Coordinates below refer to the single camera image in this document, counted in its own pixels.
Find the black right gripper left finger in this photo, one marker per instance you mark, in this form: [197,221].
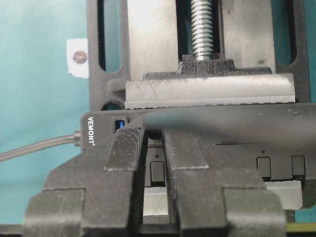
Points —
[98,193]

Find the white sticker with dark dot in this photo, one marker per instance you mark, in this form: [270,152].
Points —
[77,57]

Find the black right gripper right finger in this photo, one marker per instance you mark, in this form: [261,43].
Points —
[213,194]

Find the black multi-port USB hub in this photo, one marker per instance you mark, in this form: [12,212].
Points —
[285,133]

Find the black bench vise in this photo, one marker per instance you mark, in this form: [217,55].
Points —
[132,40]

